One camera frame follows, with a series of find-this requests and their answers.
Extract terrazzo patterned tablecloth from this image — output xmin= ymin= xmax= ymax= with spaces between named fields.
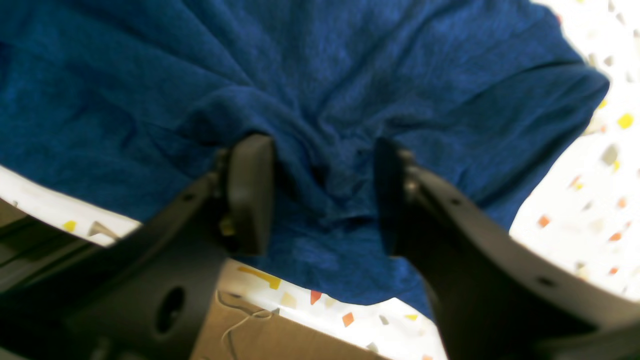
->
xmin=1 ymin=0 xmax=639 ymax=360

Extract blue t-shirt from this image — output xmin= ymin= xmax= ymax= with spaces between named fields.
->
xmin=0 ymin=0 xmax=610 ymax=317

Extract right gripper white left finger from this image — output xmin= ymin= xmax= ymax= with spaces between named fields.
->
xmin=0 ymin=134 xmax=275 ymax=360

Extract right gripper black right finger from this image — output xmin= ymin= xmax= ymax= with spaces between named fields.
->
xmin=375 ymin=138 xmax=640 ymax=360

